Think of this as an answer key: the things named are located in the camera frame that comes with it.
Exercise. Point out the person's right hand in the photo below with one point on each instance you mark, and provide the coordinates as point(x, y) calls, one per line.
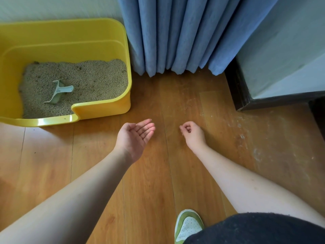
point(194, 137)

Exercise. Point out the person's left hand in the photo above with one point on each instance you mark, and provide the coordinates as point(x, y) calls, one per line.
point(132, 142)

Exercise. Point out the person's right fingers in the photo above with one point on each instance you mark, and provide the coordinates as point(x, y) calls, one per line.
point(185, 128)

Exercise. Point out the person's left little finger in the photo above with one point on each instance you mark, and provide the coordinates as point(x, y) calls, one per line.
point(148, 136)

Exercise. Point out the person's left middle finger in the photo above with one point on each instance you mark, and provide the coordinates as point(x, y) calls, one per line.
point(146, 127)

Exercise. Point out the person's left thumb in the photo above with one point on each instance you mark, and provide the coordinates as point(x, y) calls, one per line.
point(127, 127)

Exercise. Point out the person's right forearm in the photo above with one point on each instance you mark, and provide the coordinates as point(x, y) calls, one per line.
point(254, 182)

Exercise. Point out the person's left forearm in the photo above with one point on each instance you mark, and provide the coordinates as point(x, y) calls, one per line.
point(68, 195)

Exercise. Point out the beige cat litter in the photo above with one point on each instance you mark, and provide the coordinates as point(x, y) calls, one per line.
point(88, 81)

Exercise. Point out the pale green litter scoop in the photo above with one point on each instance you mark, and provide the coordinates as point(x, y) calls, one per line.
point(58, 92)

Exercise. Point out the blue curtain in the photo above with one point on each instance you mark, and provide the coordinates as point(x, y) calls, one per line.
point(193, 32)

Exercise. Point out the green and white shoe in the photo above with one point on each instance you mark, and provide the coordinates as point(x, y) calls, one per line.
point(188, 226)

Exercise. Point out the yellow plastic litter box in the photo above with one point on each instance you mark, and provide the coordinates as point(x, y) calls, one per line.
point(63, 48)

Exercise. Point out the dark framed bed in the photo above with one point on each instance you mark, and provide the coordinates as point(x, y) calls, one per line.
point(279, 60)

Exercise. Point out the person's dark trousers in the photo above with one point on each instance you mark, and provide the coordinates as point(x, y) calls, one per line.
point(256, 229)

